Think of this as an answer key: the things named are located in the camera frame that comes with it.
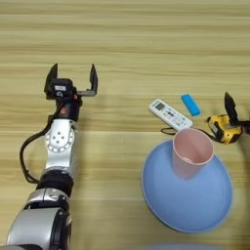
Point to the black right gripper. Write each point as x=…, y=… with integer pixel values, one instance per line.
x=247, y=126

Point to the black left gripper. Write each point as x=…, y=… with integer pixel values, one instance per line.
x=68, y=109

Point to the blue rectangular block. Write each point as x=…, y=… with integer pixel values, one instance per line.
x=191, y=104

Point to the white remote control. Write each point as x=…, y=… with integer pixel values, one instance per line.
x=169, y=114

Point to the pink plastic cup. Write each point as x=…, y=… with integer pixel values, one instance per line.
x=188, y=162

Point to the light blue round plate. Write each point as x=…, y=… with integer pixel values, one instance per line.
x=195, y=201

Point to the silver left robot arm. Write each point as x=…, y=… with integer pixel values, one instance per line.
x=60, y=143

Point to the left gripper small black box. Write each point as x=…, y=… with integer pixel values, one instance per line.
x=62, y=85

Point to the yellow black tape measure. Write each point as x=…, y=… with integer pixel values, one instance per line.
x=224, y=133

